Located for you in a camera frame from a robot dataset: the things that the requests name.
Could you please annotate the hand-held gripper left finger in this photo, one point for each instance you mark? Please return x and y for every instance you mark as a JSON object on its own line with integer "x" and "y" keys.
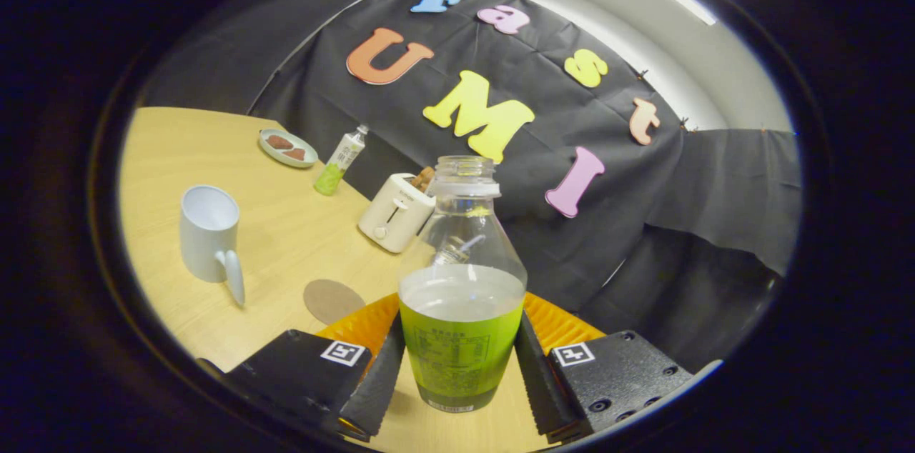
{"x": 382, "y": 381}

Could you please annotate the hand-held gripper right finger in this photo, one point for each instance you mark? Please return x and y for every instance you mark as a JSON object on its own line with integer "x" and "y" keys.
{"x": 532, "y": 381}

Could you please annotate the clear juice bottle green label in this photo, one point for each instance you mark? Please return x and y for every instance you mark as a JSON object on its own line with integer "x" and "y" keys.
{"x": 461, "y": 339}

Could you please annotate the brown round coaster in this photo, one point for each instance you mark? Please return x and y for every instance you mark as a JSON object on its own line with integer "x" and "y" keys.
{"x": 332, "y": 301}

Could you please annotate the white cup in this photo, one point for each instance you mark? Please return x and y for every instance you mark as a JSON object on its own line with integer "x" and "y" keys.
{"x": 207, "y": 239}

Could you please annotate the small capped green drink bottle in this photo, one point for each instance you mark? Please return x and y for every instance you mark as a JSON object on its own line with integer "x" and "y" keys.
{"x": 343, "y": 158}

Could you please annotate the white toaster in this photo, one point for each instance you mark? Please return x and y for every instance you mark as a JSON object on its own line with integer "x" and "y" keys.
{"x": 393, "y": 213}

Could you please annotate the brown toast slice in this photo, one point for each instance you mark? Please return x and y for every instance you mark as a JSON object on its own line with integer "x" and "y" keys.
{"x": 424, "y": 178}

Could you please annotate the brown food piece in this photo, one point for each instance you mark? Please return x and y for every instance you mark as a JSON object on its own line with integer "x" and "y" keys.
{"x": 294, "y": 153}
{"x": 279, "y": 142}

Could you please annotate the pale green plate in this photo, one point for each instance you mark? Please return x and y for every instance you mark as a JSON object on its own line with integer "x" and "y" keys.
{"x": 275, "y": 156}

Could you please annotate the wooden table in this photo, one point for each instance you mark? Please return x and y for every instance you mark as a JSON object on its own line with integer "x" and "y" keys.
{"x": 164, "y": 153}

